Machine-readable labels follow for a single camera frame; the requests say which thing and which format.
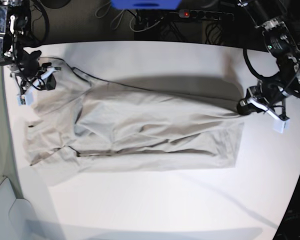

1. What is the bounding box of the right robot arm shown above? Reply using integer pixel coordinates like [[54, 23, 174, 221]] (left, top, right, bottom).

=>
[[0, 0, 61, 106]]

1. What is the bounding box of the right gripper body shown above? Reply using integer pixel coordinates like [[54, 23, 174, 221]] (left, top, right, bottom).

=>
[[8, 62, 62, 105]]

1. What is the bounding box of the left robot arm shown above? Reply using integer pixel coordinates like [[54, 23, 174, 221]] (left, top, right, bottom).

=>
[[237, 0, 300, 133]]

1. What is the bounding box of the blue box top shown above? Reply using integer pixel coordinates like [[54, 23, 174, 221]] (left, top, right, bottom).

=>
[[111, 0, 181, 10]]

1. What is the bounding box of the beige t-shirt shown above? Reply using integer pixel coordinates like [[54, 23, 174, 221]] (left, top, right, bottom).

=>
[[25, 58, 244, 186]]

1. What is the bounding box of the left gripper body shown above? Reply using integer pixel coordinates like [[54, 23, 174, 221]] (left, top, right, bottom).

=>
[[244, 81, 290, 134]]

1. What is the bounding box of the black power strip red switch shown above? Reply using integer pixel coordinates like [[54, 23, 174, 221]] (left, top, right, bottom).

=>
[[178, 9, 235, 21]]

